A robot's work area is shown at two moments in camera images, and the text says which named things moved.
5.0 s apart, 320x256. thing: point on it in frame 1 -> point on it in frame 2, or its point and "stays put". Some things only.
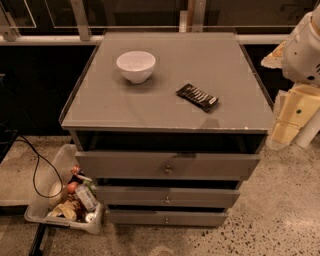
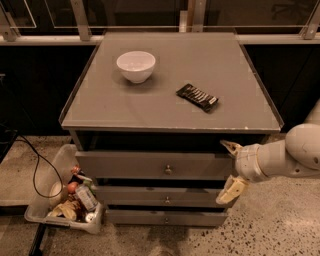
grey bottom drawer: (167, 218) stays put
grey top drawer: (167, 166) stays put
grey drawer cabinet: (167, 125) stays put
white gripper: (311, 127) -> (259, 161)
